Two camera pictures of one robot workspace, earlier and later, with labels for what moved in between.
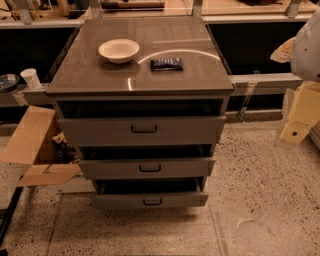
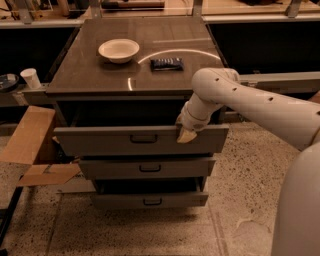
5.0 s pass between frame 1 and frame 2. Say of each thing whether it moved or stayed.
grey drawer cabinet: stayed
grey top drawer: moved
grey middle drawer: stayed
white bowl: stayed
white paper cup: stayed
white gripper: moved
